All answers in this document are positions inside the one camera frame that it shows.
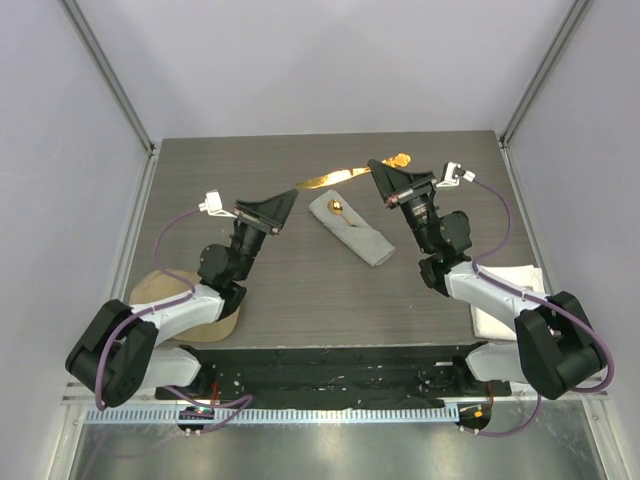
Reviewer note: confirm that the white folded towel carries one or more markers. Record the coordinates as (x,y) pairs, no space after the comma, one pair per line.
(497,323)

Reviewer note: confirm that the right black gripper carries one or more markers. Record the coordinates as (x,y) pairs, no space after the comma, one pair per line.
(400,187)

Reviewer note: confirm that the green handled gold utensil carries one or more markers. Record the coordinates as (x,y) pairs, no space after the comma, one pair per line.
(336,207)

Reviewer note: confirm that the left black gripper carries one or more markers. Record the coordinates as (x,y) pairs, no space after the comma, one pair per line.
(269,214)

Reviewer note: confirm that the aluminium frame post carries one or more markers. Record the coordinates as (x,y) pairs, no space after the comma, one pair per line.
(575,15)
(93,47)

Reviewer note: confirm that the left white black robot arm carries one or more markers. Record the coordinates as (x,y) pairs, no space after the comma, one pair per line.
(121,351)

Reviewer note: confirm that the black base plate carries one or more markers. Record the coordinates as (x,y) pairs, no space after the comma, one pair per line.
(338,378)

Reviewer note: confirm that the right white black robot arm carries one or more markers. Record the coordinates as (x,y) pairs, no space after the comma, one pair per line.
(556,349)

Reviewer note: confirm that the beige cap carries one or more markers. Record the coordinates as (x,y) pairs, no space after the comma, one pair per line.
(195,324)

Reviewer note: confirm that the white slotted cable duct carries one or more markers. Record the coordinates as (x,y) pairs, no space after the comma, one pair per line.
(186,414)

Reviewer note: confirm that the grey cloth napkin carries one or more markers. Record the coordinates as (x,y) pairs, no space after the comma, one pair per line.
(363,240)

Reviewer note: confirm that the right aluminium frame post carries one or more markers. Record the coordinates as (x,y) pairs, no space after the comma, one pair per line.
(575,15)

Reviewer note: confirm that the left aluminium frame post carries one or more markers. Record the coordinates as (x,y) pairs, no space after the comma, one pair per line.
(93,47)

